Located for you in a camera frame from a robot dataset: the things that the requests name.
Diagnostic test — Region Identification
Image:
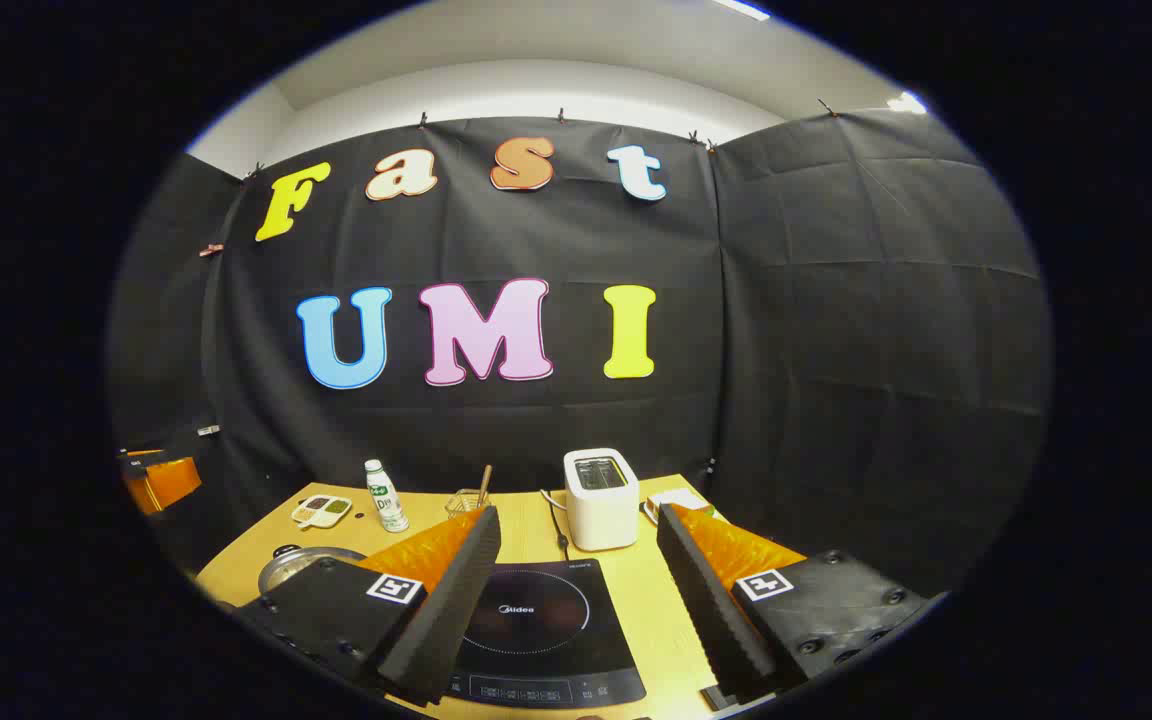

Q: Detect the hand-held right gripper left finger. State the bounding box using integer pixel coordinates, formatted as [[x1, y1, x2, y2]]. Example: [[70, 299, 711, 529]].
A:
[[234, 505, 502, 706]]

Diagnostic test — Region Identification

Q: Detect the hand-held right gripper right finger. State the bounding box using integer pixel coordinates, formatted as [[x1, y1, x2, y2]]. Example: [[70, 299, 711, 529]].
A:
[[656, 503, 929, 706]]

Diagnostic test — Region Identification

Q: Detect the black induction cooktop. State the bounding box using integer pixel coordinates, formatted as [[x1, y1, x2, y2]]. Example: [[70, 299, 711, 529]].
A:
[[444, 560, 648, 710]]

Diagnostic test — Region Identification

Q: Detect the stainless steel pot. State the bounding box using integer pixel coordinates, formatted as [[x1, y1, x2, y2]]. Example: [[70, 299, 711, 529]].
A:
[[258, 543, 367, 596]]

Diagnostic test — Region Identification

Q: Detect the sandwich with lettuce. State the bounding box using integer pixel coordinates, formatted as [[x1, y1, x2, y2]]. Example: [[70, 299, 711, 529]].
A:
[[648, 488, 712, 521]]

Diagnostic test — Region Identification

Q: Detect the white drink bottle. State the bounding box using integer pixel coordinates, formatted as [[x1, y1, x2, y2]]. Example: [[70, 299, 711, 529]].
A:
[[365, 459, 410, 533]]

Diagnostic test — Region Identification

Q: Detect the white toaster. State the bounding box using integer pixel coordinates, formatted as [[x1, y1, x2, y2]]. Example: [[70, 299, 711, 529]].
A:
[[564, 448, 641, 552]]

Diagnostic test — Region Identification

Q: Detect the white divided sauce dish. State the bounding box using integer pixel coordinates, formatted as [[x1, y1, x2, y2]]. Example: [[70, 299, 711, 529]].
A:
[[291, 494, 353, 529]]

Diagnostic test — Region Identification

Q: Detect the toaster power cable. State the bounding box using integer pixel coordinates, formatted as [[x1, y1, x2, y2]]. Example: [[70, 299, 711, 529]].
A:
[[541, 490, 573, 559]]

